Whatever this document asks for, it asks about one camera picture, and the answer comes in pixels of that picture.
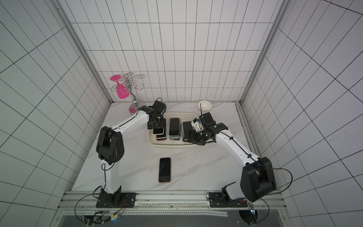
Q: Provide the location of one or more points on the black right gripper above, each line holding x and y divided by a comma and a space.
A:
194, 135

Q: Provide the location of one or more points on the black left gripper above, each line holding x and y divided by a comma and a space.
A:
162, 125

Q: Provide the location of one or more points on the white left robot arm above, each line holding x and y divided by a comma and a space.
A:
110, 149

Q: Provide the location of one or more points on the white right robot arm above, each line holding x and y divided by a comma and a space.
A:
257, 179

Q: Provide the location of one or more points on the white plastic storage box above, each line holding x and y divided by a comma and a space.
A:
168, 143

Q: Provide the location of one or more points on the white ceramic bowl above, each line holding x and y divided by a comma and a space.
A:
205, 105

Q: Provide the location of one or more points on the pink plastic wine glass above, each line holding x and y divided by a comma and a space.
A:
119, 87

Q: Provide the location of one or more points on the chrome glass holder stand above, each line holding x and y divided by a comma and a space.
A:
131, 86

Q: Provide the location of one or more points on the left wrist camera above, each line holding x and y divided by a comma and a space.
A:
159, 106

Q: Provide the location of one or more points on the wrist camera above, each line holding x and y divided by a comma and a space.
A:
159, 106
204, 121

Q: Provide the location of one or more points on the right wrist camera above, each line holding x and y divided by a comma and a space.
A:
204, 121

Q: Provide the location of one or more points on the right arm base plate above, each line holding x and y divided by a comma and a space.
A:
227, 200

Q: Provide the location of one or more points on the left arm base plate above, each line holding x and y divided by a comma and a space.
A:
117, 200

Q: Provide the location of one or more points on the aluminium mounting rail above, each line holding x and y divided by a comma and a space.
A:
86, 205

